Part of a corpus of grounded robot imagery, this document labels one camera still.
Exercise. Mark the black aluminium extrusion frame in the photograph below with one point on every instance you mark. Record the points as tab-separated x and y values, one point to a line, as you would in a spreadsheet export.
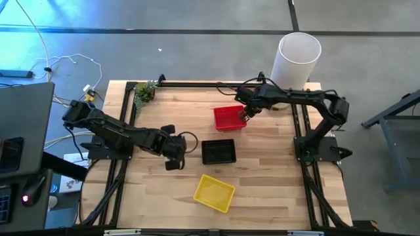
190	84

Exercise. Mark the silver metal bracket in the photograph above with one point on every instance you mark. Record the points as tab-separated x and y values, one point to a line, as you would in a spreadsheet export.
305	233
121	232

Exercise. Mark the black computer mouse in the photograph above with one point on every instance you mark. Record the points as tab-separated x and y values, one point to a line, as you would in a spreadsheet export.
33	191

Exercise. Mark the small white round cap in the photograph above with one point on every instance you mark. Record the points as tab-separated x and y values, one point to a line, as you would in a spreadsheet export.
52	202

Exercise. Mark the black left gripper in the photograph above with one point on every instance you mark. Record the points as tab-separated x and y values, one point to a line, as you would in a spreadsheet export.
167	145

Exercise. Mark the grey-blue metal table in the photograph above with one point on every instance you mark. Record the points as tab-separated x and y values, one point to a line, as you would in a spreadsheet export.
390	110

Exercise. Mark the black smartphone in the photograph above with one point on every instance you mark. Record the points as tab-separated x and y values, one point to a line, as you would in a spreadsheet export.
11	155

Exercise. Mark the white lamp with wooden base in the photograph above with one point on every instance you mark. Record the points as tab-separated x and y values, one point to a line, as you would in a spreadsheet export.
295	62

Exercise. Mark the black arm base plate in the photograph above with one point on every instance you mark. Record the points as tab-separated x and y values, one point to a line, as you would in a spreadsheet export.
333	157
95	154

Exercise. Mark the white power adapter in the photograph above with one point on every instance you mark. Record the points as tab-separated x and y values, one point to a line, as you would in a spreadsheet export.
88	88

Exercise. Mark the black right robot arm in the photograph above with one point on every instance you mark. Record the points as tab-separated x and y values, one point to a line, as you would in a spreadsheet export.
302	96

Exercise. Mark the small green potted succulent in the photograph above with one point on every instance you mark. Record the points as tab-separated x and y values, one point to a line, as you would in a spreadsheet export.
144	92

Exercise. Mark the white printed cardboard box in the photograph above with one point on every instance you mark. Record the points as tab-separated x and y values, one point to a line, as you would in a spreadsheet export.
70	185

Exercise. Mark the dark grey desk shelf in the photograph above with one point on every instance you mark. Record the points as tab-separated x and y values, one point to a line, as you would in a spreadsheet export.
36	216

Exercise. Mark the black power strip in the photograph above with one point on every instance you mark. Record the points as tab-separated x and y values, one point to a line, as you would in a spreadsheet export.
16	73

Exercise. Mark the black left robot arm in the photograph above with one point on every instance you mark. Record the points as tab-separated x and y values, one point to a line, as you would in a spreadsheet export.
111	131

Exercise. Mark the black desk crossbar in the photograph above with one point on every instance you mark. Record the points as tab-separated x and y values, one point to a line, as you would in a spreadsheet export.
62	167

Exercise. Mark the black keyboard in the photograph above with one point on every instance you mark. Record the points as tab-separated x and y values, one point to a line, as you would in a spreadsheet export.
5	206

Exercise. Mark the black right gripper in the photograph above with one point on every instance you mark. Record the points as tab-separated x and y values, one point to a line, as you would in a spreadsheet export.
254	98

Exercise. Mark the grey side desk top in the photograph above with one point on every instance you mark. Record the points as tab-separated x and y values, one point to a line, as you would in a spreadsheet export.
29	108

